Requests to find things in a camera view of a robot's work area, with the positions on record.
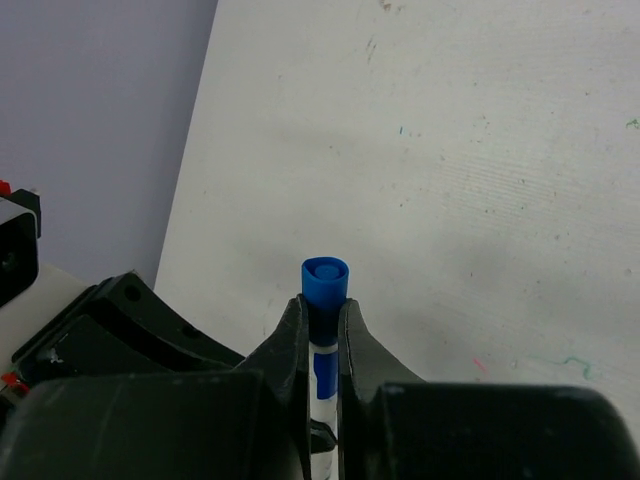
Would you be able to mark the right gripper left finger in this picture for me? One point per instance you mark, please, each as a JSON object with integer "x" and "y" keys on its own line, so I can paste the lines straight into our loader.
{"x": 283, "y": 361}

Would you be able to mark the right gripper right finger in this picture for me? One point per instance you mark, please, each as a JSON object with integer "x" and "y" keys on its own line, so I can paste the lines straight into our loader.
{"x": 365, "y": 365}

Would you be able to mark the white marker blue label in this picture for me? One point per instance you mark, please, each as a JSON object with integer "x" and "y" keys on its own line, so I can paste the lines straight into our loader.
{"x": 323, "y": 377}

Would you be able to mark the blue marker cap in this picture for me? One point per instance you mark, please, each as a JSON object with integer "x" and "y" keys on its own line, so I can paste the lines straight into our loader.
{"x": 324, "y": 286}

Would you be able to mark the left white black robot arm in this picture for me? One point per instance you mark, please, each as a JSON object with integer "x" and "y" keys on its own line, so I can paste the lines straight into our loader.
{"x": 118, "y": 326}

